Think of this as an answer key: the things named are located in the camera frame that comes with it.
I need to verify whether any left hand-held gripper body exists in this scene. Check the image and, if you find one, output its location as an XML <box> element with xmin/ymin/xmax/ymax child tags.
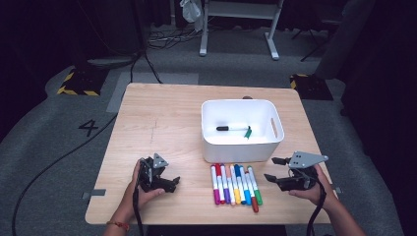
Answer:
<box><xmin>139</xmin><ymin>152</ymin><xmax>170</xmax><ymax>193</ymax></box>

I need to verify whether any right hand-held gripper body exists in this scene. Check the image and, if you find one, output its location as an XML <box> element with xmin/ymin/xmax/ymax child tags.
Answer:
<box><xmin>278</xmin><ymin>150</ymin><xmax>328</xmax><ymax>192</ymax></box>

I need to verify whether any light green marker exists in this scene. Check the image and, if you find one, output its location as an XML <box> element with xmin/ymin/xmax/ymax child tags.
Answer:
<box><xmin>247</xmin><ymin>165</ymin><xmax>264</xmax><ymax>207</ymax></box>

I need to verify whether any light blue marker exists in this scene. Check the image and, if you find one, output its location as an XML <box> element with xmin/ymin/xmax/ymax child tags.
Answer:
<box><xmin>239</xmin><ymin>165</ymin><xmax>253</xmax><ymax>207</ymax></box>

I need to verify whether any brown marker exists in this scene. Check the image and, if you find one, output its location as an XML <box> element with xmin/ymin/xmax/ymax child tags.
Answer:
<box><xmin>244</xmin><ymin>170</ymin><xmax>260</xmax><ymax>213</ymax></box>

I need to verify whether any yellow marker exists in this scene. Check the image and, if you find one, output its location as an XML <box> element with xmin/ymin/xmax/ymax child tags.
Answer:
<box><xmin>229</xmin><ymin>163</ymin><xmax>242</xmax><ymax>206</ymax></box>

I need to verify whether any red marker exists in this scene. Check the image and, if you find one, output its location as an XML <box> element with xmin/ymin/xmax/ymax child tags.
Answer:
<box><xmin>214</xmin><ymin>162</ymin><xmax>226</xmax><ymax>205</ymax></box>

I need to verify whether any purple marker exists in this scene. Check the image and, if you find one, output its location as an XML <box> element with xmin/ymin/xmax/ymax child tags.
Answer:
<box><xmin>219</xmin><ymin>163</ymin><xmax>231</xmax><ymax>205</ymax></box>

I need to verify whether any white plastic bin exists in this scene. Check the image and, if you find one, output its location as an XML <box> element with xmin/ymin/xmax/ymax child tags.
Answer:
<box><xmin>200</xmin><ymin>98</ymin><xmax>285</xmax><ymax>164</ymax></box>

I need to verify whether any black marker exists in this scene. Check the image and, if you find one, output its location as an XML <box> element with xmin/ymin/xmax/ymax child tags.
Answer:
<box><xmin>215</xmin><ymin>125</ymin><xmax>249</xmax><ymax>132</ymax></box>

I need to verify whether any person's right hand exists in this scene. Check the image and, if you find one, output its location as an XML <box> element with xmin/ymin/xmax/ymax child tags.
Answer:
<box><xmin>288</xmin><ymin>163</ymin><xmax>339</xmax><ymax>212</ymax></box>

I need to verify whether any person's left hand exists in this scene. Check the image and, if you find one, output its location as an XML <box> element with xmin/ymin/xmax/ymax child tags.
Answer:
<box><xmin>112</xmin><ymin>159</ymin><xmax>166</xmax><ymax>227</ymax></box>

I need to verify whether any grey tape strip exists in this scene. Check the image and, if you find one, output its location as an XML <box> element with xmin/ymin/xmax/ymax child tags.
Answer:
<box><xmin>82</xmin><ymin>188</ymin><xmax>107</xmax><ymax>201</ymax></box>

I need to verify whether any black yellow striped stand base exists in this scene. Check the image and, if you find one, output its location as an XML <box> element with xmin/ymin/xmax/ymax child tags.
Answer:
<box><xmin>289</xmin><ymin>73</ymin><xmax>334</xmax><ymax>101</ymax></box>
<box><xmin>56</xmin><ymin>66</ymin><xmax>110</xmax><ymax>97</ymax></box>

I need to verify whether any grey round stand base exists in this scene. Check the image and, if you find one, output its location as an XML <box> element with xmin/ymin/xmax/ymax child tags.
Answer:
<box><xmin>86</xmin><ymin>54</ymin><xmax>141</xmax><ymax>70</ymax></box>

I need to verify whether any grey curtain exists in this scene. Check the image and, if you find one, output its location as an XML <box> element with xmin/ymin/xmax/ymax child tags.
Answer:
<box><xmin>314</xmin><ymin>0</ymin><xmax>377</xmax><ymax>80</ymax></box>

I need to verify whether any white plastic bag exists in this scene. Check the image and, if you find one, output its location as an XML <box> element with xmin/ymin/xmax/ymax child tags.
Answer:
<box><xmin>179</xmin><ymin>0</ymin><xmax>204</xmax><ymax>32</ymax></box>

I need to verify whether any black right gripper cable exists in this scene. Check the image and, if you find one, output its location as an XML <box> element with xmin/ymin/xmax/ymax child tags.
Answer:
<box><xmin>305</xmin><ymin>181</ymin><xmax>328</xmax><ymax>236</ymax></box>

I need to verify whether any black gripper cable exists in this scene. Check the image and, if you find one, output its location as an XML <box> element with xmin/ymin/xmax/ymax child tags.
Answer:
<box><xmin>305</xmin><ymin>181</ymin><xmax>328</xmax><ymax>236</ymax></box>
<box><xmin>132</xmin><ymin>186</ymin><xmax>146</xmax><ymax>236</ymax></box>

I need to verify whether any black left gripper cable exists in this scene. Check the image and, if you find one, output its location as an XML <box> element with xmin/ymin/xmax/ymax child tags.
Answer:
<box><xmin>132</xmin><ymin>186</ymin><xmax>146</xmax><ymax>236</ymax></box>

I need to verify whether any red string bracelet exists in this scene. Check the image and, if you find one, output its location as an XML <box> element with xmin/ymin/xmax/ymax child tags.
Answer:
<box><xmin>105</xmin><ymin>220</ymin><xmax>131</xmax><ymax>231</ymax></box>

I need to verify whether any long black floor cable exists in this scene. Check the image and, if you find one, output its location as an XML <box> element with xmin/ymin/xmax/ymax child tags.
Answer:
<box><xmin>11</xmin><ymin>112</ymin><xmax>118</xmax><ymax>236</ymax></box>

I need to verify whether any bundle of floor cables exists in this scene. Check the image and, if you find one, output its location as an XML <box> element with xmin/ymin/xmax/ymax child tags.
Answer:
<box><xmin>147</xmin><ymin>28</ymin><xmax>202</xmax><ymax>51</ymax></box>

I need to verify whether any white desk frame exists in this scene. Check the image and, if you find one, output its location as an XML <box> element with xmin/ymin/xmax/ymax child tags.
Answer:
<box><xmin>199</xmin><ymin>0</ymin><xmax>285</xmax><ymax>62</ymax></box>

